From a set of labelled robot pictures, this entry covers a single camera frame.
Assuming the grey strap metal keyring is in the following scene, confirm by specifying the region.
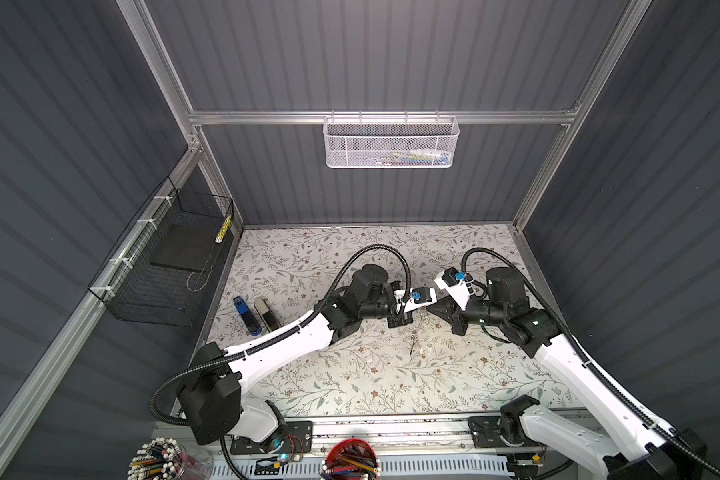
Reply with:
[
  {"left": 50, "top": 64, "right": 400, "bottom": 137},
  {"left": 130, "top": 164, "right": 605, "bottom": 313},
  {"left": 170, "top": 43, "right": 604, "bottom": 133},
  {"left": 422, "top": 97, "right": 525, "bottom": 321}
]
[{"left": 409, "top": 329, "right": 425, "bottom": 358}]

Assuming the black corrugated cable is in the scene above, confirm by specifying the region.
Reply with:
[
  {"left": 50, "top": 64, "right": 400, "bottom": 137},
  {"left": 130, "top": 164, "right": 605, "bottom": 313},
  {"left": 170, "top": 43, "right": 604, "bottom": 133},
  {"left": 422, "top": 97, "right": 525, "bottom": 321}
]
[
  {"left": 460, "top": 246, "right": 720, "bottom": 480},
  {"left": 148, "top": 244, "right": 413, "bottom": 427}
]

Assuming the blue usb stick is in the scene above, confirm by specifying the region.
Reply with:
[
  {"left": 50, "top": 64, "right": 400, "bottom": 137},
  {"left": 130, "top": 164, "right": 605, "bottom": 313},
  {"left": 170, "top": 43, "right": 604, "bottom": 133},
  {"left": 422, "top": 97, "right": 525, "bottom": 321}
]
[{"left": 233, "top": 296, "right": 262, "bottom": 336}]

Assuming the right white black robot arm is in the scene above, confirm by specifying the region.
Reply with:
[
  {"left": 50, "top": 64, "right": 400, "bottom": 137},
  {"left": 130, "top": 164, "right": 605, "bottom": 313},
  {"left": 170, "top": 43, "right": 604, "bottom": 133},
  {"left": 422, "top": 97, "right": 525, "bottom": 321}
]
[{"left": 427, "top": 267, "right": 707, "bottom": 479}]

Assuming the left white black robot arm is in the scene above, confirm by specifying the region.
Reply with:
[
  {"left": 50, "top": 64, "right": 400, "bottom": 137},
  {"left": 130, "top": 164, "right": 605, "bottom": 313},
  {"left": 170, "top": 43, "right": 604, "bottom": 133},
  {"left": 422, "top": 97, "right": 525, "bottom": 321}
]
[{"left": 176, "top": 264, "right": 435, "bottom": 452}]

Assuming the red pencil cup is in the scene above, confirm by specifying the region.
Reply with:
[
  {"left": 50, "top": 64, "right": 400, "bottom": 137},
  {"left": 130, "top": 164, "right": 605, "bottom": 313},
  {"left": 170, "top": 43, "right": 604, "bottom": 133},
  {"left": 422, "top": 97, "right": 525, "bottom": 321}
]
[{"left": 320, "top": 438, "right": 381, "bottom": 480}]

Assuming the white mesh wall basket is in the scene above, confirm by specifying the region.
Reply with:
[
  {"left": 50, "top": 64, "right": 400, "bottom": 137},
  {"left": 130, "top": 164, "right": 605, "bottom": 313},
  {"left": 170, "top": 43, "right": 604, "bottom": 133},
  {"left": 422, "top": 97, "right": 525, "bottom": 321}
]
[{"left": 322, "top": 113, "right": 460, "bottom": 169}]

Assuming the right black corrugated cable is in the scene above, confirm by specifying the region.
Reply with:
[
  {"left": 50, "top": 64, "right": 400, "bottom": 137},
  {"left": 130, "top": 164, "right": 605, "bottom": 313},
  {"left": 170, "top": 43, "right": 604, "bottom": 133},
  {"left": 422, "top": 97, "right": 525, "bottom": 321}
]
[{"left": 460, "top": 246, "right": 720, "bottom": 480}]

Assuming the yellow marker pen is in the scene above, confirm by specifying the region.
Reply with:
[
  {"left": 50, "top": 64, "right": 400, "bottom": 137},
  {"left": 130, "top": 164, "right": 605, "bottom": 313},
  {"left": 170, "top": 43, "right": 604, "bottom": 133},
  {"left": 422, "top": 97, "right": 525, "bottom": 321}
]
[{"left": 215, "top": 215, "right": 232, "bottom": 244}]

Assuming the left black corrugated cable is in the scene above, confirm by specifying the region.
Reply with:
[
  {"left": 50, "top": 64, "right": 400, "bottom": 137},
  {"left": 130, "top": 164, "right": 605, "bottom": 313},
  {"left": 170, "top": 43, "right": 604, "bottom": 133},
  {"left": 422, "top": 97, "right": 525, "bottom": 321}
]
[{"left": 148, "top": 244, "right": 413, "bottom": 427}]

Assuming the black wire wall basket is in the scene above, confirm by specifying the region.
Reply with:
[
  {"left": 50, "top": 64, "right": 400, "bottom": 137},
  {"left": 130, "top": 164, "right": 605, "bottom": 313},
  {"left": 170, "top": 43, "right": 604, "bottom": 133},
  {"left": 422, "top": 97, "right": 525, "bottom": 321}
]
[{"left": 88, "top": 178, "right": 235, "bottom": 327}]

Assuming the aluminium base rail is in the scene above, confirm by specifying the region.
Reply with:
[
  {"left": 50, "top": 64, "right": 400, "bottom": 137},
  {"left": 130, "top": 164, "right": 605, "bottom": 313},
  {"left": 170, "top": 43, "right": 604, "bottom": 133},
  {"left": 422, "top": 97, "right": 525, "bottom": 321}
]
[{"left": 155, "top": 412, "right": 601, "bottom": 475}]

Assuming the clear pencil jar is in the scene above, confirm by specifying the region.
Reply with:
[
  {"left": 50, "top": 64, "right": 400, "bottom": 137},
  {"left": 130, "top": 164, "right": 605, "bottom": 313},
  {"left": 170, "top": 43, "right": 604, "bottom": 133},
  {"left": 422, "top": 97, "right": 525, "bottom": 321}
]
[{"left": 127, "top": 437, "right": 214, "bottom": 480}]

